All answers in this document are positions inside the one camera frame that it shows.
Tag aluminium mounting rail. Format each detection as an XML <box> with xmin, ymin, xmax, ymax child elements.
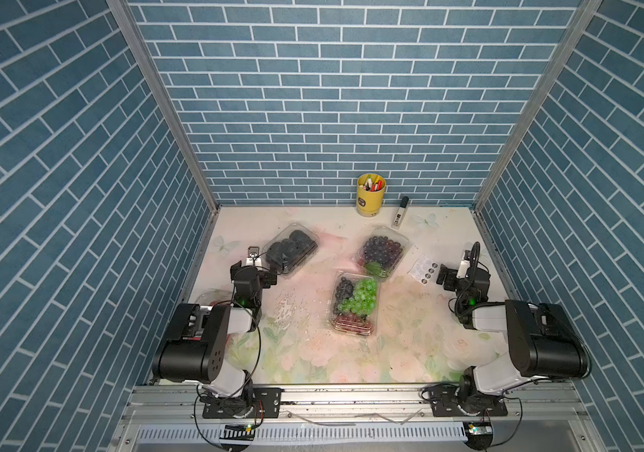
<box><xmin>122</xmin><ymin>382</ymin><xmax>588</xmax><ymax>424</ymax></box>

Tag clear box of mixed grapes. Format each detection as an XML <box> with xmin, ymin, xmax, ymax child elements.
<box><xmin>329</xmin><ymin>272</ymin><xmax>379</xmax><ymax>336</ymax></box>

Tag white sticker sheet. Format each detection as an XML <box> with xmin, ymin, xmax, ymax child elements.
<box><xmin>408</xmin><ymin>256</ymin><xmax>440</xmax><ymax>286</ymax></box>

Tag clear box of red berries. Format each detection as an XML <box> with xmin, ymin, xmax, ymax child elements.
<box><xmin>195</xmin><ymin>289</ymin><xmax>231</xmax><ymax>306</ymax></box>

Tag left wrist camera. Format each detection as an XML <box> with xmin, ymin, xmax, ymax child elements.
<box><xmin>246</xmin><ymin>246</ymin><xmax>262</xmax><ymax>267</ymax></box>

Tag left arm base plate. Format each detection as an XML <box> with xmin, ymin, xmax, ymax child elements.
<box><xmin>201</xmin><ymin>386</ymin><xmax>283</xmax><ymax>419</ymax></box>

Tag clear box of dark grapes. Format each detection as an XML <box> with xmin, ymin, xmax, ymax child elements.
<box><xmin>355</xmin><ymin>226</ymin><xmax>410</xmax><ymax>281</ymax></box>

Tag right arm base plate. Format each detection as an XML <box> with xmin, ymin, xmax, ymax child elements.
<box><xmin>421</xmin><ymin>383</ymin><xmax>508</xmax><ymax>417</ymax></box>

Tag clear box of blackberries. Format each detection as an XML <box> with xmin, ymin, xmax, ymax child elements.
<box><xmin>261</xmin><ymin>223</ymin><xmax>319</xmax><ymax>276</ymax></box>

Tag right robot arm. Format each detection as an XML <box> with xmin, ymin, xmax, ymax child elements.
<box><xmin>437</xmin><ymin>265</ymin><xmax>591</xmax><ymax>415</ymax></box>

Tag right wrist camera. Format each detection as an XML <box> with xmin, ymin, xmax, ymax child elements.
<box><xmin>457</xmin><ymin>250</ymin><xmax>470</xmax><ymax>279</ymax></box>

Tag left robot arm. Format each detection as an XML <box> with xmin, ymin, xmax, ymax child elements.
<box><xmin>152</xmin><ymin>262</ymin><xmax>278</xmax><ymax>417</ymax></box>

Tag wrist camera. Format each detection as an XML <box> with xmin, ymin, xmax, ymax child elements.
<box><xmin>246</xmin><ymin>246</ymin><xmax>262</xmax><ymax>267</ymax></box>
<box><xmin>457</xmin><ymin>250</ymin><xmax>470</xmax><ymax>279</ymax></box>

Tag yellow pen cup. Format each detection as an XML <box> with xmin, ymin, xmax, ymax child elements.
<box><xmin>356</xmin><ymin>173</ymin><xmax>387</xmax><ymax>218</ymax></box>

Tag red markers in cup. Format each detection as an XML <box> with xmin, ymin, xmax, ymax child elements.
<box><xmin>361</xmin><ymin>174</ymin><xmax>385</xmax><ymax>192</ymax></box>

